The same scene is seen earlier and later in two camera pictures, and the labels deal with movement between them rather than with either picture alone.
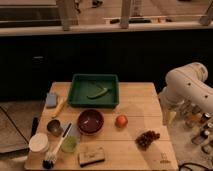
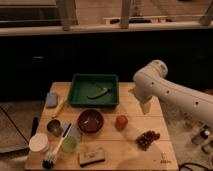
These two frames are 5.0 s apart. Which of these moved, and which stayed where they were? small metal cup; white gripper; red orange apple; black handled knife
Moved: white gripper
Stayed: red orange apple; black handled knife; small metal cup
